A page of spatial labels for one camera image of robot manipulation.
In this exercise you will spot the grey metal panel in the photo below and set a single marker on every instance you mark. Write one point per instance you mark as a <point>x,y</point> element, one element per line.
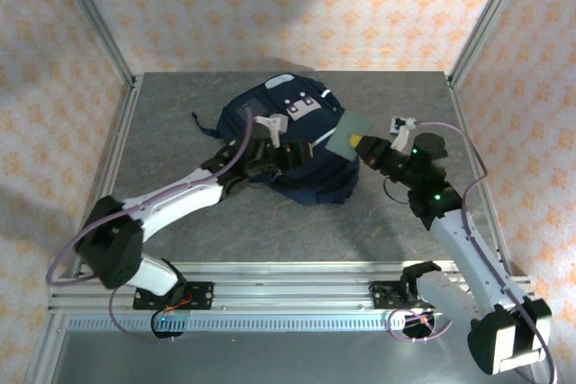
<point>292,357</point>

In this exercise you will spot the aluminium mounting rail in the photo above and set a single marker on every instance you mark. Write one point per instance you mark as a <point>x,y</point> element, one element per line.
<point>292,287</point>

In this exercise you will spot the light green wallet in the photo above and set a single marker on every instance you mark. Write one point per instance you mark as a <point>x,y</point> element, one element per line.
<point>348,134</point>

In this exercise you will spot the aluminium frame post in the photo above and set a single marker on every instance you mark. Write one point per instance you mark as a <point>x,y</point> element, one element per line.
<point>90,11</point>
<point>486,15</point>

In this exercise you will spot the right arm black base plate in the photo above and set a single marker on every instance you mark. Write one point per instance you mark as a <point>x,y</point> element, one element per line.
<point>384,294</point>

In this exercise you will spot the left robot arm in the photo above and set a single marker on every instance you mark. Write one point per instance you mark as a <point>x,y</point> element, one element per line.
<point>180,202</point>

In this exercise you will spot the navy blue backpack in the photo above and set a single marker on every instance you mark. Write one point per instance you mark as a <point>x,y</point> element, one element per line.
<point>315,172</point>

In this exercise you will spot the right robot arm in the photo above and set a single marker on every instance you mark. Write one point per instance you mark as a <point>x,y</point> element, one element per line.
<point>472,258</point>

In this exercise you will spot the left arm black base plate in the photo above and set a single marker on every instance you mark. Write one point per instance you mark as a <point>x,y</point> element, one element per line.
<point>198,296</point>

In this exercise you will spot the aluminium table side rail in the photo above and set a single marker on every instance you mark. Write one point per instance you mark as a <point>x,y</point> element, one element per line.
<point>112,168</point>
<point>477,141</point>

